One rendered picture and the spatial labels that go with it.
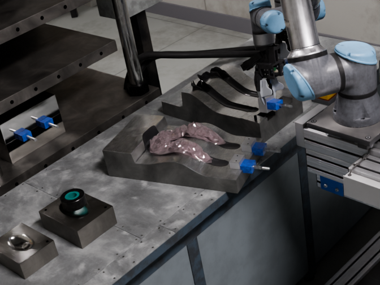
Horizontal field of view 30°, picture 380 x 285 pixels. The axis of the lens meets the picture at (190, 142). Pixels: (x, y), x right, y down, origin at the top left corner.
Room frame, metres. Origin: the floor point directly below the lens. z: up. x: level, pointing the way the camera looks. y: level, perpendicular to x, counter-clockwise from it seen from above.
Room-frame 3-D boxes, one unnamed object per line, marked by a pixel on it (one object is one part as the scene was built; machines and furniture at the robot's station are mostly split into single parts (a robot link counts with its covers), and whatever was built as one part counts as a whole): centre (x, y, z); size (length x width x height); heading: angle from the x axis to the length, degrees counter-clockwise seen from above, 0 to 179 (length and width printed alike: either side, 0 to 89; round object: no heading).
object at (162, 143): (2.14, 0.02, 0.90); 0.26 x 0.18 x 0.08; 60
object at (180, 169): (2.14, 0.03, 0.86); 0.50 x 0.26 x 0.11; 60
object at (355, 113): (1.85, -0.52, 1.09); 0.15 x 0.15 x 0.10
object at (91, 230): (1.88, 0.40, 0.84); 0.20 x 0.15 x 0.07; 42
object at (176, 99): (2.44, -0.18, 0.87); 0.50 x 0.26 x 0.14; 42
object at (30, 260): (1.77, 0.57, 0.83); 0.17 x 0.13 x 0.06; 42
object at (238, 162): (1.96, -0.18, 0.86); 0.13 x 0.05 x 0.05; 60
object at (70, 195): (1.91, 0.40, 0.89); 0.08 x 0.08 x 0.04
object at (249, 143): (2.05, -0.24, 0.86); 0.13 x 0.05 x 0.05; 60
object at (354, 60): (1.85, -0.51, 1.20); 0.13 x 0.12 x 0.14; 99
